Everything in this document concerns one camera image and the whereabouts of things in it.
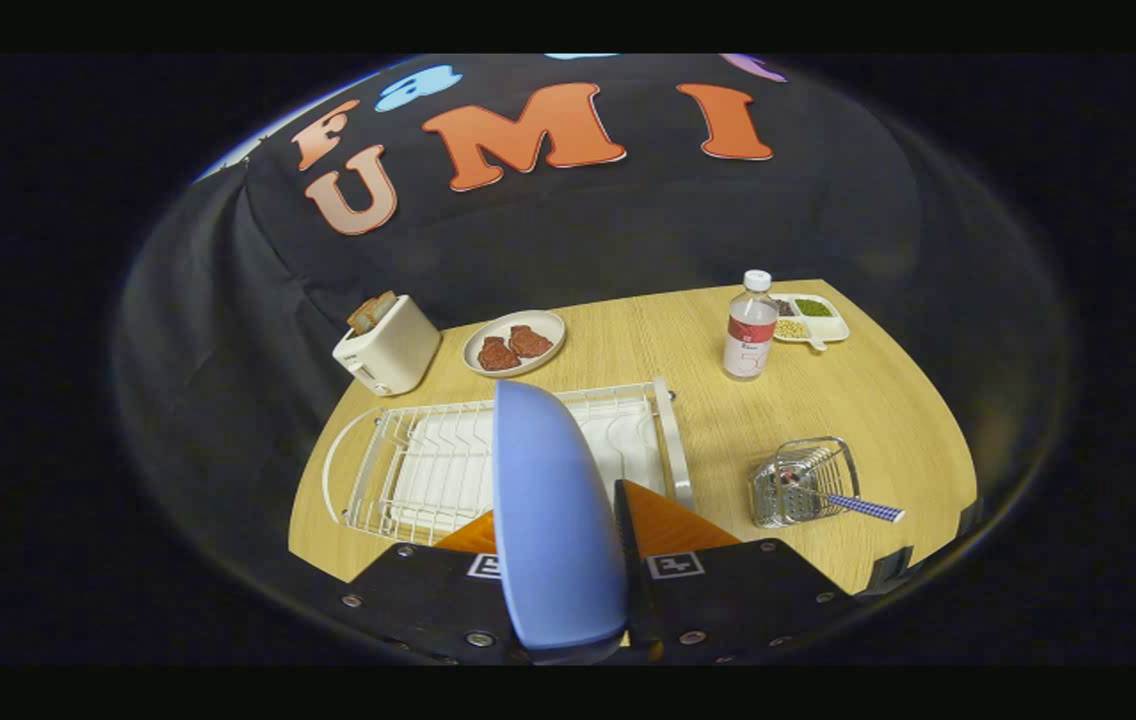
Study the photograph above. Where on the white toaster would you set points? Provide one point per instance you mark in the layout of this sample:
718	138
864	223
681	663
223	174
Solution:
393	350

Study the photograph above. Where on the blue plate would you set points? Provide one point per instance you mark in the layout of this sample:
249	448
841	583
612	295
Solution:
553	520

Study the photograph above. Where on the brown toast slices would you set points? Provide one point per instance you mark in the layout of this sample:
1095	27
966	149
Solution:
371	312

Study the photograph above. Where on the clear bottle with red label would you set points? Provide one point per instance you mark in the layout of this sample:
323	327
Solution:
749	340

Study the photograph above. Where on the black table clamp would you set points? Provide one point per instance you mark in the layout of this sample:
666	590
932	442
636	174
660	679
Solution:
973	518
890	570

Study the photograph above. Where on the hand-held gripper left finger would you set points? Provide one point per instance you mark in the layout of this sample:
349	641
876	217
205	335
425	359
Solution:
418	600

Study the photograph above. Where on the brown meat piece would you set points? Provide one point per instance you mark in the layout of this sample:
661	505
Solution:
498	355
531	342

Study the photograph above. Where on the beige round plate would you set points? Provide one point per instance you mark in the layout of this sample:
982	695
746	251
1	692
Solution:
550	325

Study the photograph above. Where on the white divided tray with beans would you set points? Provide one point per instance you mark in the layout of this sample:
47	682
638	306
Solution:
823	325

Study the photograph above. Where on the black backdrop cloth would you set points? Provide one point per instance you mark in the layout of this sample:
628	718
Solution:
628	230

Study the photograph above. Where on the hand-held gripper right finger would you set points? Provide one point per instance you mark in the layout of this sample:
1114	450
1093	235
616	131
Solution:
633	580

